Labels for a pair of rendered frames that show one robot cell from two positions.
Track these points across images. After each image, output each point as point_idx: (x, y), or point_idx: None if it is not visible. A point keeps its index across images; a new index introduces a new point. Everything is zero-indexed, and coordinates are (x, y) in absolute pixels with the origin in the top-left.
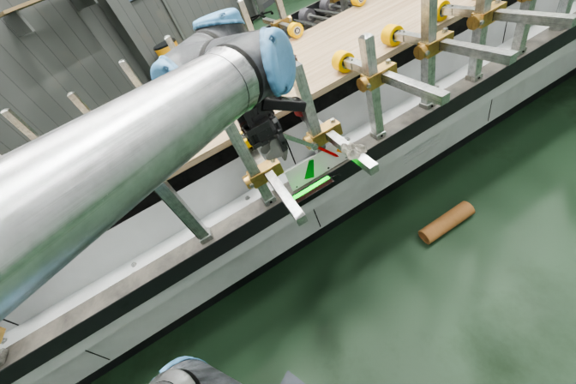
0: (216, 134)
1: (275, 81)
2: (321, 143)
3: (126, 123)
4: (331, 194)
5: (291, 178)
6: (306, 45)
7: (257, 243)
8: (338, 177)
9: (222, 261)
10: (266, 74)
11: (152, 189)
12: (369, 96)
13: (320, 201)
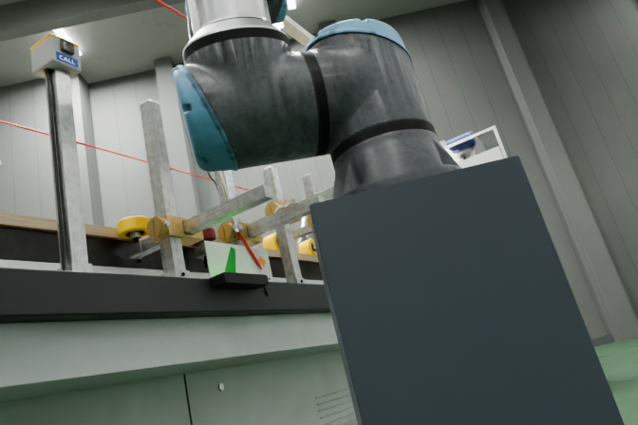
0: None
1: None
2: (243, 234)
3: None
4: (253, 343)
5: (210, 255)
6: None
7: (142, 364)
8: (264, 298)
9: (75, 362)
10: None
11: None
12: (279, 228)
13: (239, 345)
